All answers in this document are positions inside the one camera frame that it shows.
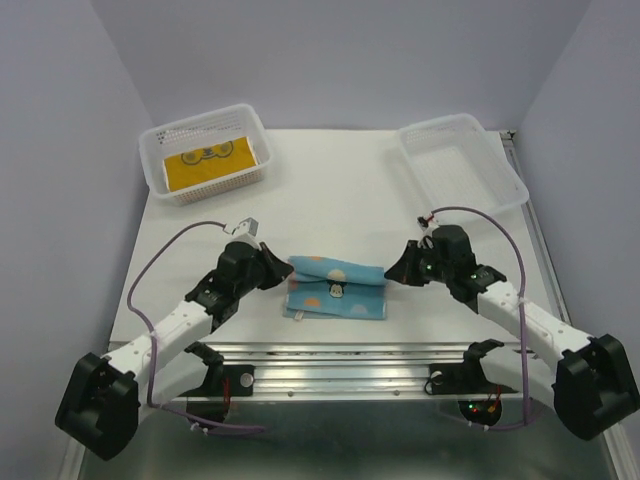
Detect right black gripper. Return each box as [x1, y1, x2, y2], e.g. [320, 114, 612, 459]
[382, 240, 452, 287]

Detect light blue colourful towel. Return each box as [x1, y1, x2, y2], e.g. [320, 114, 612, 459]
[284, 256, 387, 320]

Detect yellow blue hello towel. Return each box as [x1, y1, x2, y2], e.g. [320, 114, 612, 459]
[163, 137, 257, 192]

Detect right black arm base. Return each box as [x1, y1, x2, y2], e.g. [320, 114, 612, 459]
[424, 339, 515, 396]

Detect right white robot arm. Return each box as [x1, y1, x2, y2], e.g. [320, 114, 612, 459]
[385, 225, 639, 440]

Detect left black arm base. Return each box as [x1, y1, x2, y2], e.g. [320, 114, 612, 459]
[178, 342, 256, 398]

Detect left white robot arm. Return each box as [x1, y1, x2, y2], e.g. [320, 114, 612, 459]
[55, 241, 294, 460]

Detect right white plastic basket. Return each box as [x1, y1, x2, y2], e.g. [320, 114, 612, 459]
[396, 113, 529, 216]

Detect white plastic basket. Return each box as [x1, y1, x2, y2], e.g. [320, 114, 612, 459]
[138, 104, 274, 206]
[396, 113, 529, 216]

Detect left white plastic basket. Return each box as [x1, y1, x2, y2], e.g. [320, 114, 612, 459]
[138, 104, 274, 206]

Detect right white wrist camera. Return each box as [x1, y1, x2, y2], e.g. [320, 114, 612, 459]
[417, 213, 440, 234]

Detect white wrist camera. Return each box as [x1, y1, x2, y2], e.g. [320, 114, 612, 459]
[223, 217, 259, 245]
[417, 213, 440, 234]

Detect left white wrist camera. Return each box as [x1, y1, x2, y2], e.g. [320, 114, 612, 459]
[223, 217, 259, 245]

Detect aluminium mounting rail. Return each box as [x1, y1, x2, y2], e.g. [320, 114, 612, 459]
[206, 341, 522, 402]

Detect right aluminium side rail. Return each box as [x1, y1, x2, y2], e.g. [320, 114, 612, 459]
[498, 130, 572, 324]

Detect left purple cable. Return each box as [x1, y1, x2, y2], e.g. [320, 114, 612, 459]
[127, 220, 266, 436]

